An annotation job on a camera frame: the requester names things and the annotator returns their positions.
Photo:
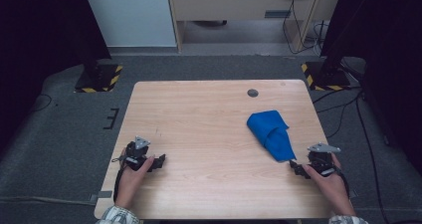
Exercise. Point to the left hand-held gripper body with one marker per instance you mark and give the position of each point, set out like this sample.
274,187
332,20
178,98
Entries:
136,152

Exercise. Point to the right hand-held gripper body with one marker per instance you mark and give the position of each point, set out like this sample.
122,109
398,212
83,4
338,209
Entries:
321,159

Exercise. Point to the blue cloth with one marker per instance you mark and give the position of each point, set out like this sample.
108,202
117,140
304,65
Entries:
272,134

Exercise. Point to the person's left hand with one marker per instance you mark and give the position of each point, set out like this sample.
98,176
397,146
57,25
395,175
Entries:
131,182

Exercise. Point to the person's right hand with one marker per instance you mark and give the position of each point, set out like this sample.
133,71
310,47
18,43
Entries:
331,189

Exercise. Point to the grey tape strip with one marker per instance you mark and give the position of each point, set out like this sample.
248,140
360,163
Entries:
353,193
101,195

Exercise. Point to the black stand base striped edge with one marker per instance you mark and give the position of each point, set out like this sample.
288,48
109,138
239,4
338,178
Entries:
326,78
99,79

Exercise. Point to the round dark table grommet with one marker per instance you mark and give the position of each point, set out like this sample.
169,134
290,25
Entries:
253,93

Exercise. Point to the black curtain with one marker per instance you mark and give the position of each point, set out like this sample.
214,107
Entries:
388,51
40,35

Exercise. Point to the white cabinet panel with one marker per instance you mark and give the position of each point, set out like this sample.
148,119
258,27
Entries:
129,15

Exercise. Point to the light wooden desk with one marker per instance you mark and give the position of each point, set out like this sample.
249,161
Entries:
232,1

